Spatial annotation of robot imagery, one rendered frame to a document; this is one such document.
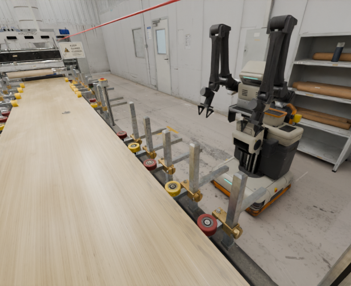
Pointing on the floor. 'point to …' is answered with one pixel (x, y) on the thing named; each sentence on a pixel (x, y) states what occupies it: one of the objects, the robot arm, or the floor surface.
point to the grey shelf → (329, 73)
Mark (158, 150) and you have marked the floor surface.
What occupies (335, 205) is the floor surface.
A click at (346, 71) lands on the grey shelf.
